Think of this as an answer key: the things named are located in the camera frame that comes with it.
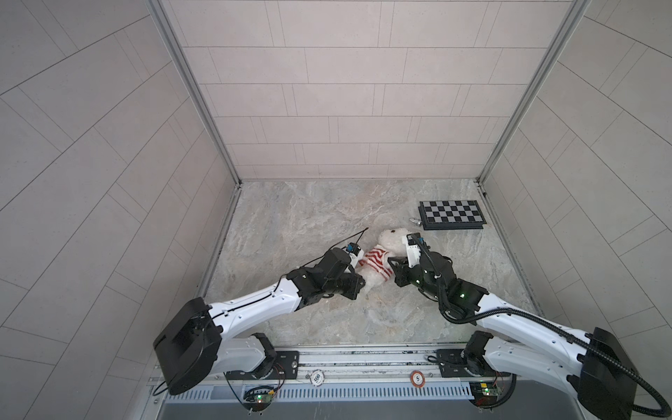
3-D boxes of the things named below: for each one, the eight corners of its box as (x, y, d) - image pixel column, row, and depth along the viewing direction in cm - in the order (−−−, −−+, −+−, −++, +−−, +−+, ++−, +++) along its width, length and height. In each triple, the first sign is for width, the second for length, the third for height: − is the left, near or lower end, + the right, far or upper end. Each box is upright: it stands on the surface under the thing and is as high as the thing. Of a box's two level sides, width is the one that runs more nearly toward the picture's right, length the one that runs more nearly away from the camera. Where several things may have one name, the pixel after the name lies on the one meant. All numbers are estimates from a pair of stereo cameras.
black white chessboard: (422, 230, 102) (425, 224, 99) (417, 206, 110) (419, 200, 107) (483, 230, 103) (487, 225, 99) (474, 206, 110) (478, 200, 107)
